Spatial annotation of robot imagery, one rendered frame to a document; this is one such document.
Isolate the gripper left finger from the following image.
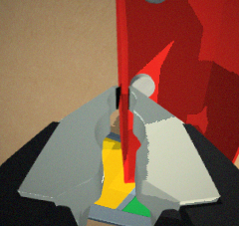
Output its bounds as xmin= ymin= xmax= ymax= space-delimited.
xmin=0 ymin=86 xmax=120 ymax=226

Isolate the red bin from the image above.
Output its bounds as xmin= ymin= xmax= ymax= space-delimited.
xmin=116 ymin=0 xmax=239 ymax=183

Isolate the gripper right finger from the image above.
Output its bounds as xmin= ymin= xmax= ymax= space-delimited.
xmin=128 ymin=86 xmax=239 ymax=226

